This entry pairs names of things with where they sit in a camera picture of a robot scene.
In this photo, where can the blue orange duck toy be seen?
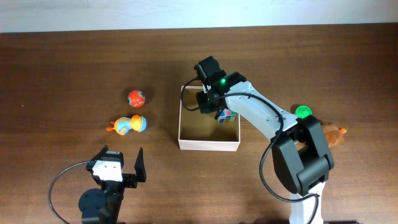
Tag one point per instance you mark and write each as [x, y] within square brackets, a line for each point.
[123, 125]

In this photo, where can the pastel puzzle cube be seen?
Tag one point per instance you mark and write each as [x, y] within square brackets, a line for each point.
[229, 116]

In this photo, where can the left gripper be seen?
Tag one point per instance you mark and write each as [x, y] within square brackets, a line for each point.
[130, 180]

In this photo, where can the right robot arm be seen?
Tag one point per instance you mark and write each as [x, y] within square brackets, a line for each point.
[301, 156]

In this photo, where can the green spiky ball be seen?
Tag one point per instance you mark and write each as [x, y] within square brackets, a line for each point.
[303, 111]

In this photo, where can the white cardboard box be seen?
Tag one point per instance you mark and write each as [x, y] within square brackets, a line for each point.
[202, 132]

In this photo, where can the brown plush toy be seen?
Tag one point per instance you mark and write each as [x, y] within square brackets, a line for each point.
[334, 134]

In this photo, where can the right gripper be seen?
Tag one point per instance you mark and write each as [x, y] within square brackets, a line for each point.
[203, 106]

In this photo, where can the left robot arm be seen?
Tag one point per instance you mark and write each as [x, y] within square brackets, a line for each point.
[102, 205]

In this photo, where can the orange ball toy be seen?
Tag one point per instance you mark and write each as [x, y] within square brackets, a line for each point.
[136, 99]

